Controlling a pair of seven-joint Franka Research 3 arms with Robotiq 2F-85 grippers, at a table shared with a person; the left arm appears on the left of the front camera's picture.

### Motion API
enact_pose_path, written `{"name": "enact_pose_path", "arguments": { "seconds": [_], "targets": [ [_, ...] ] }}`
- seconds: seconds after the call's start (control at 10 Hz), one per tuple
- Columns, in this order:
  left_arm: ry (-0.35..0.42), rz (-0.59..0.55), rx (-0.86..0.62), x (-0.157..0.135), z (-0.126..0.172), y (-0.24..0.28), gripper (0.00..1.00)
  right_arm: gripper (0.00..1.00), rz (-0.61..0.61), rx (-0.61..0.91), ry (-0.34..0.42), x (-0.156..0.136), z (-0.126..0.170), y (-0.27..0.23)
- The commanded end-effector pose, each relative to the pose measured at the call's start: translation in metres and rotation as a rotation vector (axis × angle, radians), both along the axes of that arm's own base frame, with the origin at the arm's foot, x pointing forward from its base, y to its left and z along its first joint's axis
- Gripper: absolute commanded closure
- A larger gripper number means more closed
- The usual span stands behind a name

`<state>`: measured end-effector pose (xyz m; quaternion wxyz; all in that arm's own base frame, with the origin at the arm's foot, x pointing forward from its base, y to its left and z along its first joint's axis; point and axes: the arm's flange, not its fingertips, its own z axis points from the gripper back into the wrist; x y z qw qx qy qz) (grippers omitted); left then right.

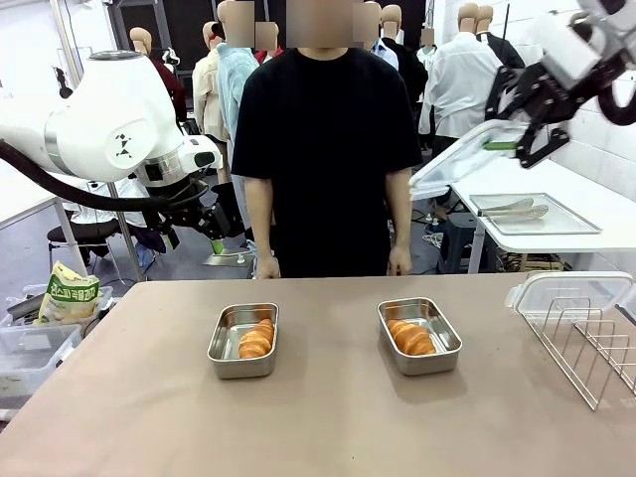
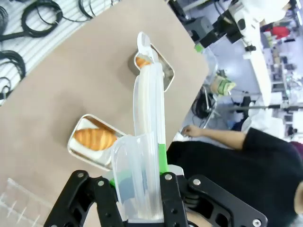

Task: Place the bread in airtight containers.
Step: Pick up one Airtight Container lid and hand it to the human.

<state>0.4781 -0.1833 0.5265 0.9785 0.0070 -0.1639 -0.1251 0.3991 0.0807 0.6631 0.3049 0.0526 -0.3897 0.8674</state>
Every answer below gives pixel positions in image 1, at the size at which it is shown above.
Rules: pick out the mannequin in maroon top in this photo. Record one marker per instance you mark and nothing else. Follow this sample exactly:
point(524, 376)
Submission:
point(174, 94)

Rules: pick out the metal serving tongs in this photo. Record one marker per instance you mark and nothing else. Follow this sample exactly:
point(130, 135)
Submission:
point(517, 211)

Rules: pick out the mannequin in black jacket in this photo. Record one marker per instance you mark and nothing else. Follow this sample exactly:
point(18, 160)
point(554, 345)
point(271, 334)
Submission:
point(502, 49)

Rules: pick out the yellow green snack bag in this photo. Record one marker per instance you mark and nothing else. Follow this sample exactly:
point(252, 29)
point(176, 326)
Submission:
point(69, 298)

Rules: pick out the translucent plastic snap lid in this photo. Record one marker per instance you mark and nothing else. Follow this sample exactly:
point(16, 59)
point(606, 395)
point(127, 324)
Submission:
point(457, 164)
point(571, 293)

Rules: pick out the mannequin in light blue shirt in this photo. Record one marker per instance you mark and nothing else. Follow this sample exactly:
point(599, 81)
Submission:
point(233, 84)

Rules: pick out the metal baking tray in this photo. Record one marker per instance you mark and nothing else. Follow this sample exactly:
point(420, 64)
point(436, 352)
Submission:
point(571, 223)

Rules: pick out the person's left forearm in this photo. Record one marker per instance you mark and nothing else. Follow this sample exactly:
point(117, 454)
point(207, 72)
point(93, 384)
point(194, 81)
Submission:
point(399, 208)

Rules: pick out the white desk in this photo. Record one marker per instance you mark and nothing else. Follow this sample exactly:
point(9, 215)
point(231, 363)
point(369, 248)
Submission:
point(20, 199)

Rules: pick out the mannequin in dark coat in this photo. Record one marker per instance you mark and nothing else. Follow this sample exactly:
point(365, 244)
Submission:
point(410, 69)

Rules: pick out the person's left hand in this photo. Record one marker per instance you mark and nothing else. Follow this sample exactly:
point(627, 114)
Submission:
point(400, 261)

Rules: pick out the grey plastic stool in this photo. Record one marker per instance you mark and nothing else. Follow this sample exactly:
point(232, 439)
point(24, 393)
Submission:
point(459, 238)

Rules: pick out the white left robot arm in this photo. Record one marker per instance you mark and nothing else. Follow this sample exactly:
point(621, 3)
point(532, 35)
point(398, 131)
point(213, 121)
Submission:
point(99, 124)

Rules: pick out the mannequin in beige shirt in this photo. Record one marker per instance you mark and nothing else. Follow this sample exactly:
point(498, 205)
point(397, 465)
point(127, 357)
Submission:
point(206, 89)

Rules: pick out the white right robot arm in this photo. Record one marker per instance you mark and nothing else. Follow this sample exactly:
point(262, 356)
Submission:
point(611, 30)

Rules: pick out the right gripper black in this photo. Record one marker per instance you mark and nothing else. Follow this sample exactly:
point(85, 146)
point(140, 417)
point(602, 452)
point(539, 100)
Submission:
point(549, 94)

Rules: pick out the person in black t-shirt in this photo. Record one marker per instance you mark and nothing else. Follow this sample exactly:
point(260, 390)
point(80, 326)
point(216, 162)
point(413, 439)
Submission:
point(323, 149)

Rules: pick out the clear plastic storage bin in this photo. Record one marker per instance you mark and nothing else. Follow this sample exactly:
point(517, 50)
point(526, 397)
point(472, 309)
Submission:
point(30, 353)

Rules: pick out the white side table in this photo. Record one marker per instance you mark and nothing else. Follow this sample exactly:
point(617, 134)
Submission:
point(616, 238)

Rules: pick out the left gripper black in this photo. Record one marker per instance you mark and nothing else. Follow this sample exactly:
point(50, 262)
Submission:
point(208, 218)

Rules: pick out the black office chair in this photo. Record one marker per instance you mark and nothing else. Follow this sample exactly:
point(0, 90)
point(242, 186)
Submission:
point(84, 233)

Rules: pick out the golden brown croissant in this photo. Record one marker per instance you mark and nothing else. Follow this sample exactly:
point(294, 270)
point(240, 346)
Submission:
point(257, 340)
point(410, 339)

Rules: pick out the clear acrylic rack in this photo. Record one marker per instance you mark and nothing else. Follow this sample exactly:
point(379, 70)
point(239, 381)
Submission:
point(561, 360)

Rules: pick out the mannequin in white shirt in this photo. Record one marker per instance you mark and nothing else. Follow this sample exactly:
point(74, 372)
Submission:
point(457, 84)

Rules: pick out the person's right forearm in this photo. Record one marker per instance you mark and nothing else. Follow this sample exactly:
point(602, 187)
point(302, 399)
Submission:
point(259, 213)

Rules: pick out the stainless steel rectangular container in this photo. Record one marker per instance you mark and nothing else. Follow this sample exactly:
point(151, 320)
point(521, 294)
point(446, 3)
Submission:
point(226, 343)
point(442, 333)

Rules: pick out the person's right hand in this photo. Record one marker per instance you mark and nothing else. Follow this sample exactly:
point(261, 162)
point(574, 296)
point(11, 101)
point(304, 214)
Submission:
point(268, 266)

